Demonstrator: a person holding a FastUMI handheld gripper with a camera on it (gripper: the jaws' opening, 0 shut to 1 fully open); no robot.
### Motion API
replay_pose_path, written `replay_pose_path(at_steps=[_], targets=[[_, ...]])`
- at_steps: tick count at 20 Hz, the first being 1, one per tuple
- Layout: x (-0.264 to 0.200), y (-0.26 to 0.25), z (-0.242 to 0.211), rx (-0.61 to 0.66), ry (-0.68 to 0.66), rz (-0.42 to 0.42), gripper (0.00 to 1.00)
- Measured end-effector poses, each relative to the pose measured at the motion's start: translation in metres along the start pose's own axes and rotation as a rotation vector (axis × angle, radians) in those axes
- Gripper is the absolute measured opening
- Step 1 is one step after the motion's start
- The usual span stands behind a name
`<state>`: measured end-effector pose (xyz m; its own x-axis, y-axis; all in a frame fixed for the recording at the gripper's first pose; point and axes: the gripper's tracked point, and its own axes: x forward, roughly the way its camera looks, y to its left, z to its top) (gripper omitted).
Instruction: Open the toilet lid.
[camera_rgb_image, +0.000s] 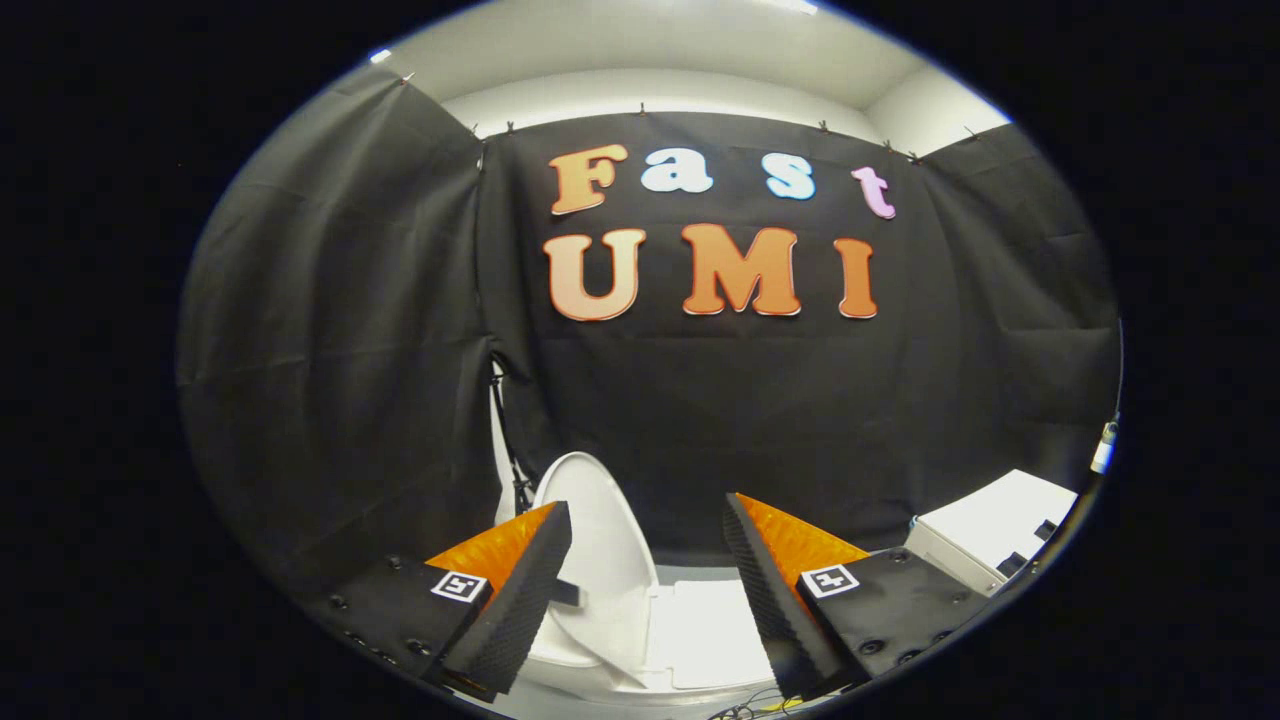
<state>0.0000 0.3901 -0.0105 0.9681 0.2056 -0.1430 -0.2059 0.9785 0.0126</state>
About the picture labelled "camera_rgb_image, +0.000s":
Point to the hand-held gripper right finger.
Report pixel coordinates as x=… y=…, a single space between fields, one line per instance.
x=770 y=600

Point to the black backdrop stand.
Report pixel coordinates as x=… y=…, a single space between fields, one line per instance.
x=512 y=460

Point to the white drawer cabinet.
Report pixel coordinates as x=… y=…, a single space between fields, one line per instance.
x=1000 y=520

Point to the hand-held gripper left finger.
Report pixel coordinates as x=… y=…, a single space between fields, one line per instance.
x=520 y=600

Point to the black backdrop cloth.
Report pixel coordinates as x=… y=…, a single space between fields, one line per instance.
x=700 y=420

